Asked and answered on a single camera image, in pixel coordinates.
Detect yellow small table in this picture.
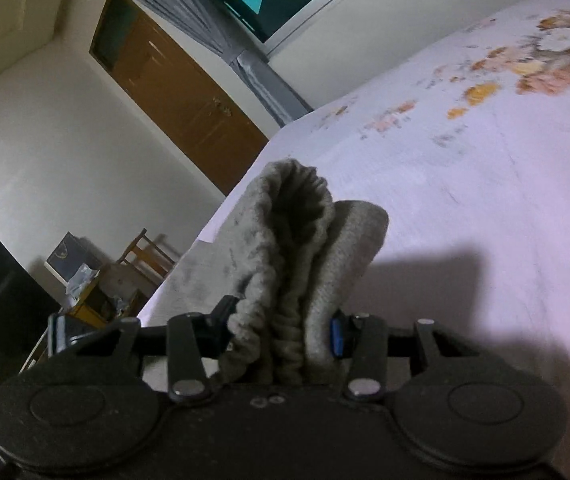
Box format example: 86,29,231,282
69,276,144,328

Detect white box with picture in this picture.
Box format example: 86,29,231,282
44,232,102,285

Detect grey pants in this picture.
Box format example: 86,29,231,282
142,159,389,385

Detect wooden chair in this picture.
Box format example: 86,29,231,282
98,229,177,316

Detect pink floral bed sheet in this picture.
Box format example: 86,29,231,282
136,0,570,480

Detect grey curtain lower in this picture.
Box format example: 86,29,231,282
140,0,311,126

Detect brown wooden door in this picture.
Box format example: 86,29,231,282
90,0,268,194

